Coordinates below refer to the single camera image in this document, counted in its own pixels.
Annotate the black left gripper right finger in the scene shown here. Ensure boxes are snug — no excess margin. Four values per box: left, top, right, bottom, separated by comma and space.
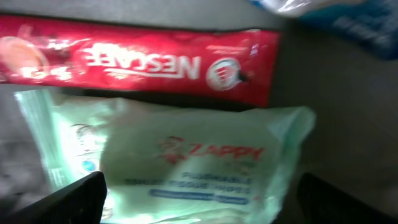
297, 173, 397, 224

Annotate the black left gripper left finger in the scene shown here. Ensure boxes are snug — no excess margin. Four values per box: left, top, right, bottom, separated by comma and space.
1, 171, 107, 224

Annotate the green wet wipes pack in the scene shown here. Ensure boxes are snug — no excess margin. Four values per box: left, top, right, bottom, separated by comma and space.
14, 90, 316, 223

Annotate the red Nescafe coffee stick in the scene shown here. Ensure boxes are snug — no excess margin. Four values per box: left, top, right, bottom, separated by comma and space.
1, 14, 279, 106

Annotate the blue Oreo cookie pack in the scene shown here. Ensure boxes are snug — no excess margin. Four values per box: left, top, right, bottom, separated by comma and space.
252, 0, 397, 60

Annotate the grey plastic basket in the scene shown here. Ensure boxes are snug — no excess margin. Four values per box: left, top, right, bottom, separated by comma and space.
1, 1, 397, 217

